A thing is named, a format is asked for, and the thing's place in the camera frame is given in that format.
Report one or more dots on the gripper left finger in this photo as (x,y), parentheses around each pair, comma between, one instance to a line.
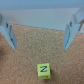
(8,33)

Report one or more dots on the yellow block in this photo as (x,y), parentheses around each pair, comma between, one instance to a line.
(43,70)

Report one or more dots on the white cabinet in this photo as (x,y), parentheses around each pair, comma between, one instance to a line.
(40,13)

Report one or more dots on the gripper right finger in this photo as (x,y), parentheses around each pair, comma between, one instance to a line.
(69,33)

